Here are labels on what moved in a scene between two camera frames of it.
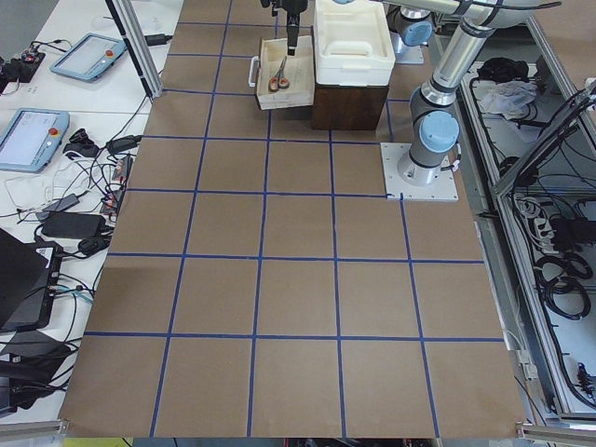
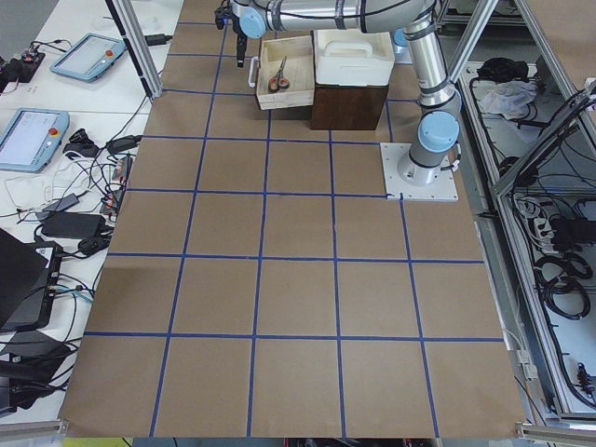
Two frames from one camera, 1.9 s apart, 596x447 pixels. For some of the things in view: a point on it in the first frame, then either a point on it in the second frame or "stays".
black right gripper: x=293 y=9 to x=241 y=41
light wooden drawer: x=284 y=80 stays
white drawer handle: x=254 y=64 stays
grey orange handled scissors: x=278 y=81 stays
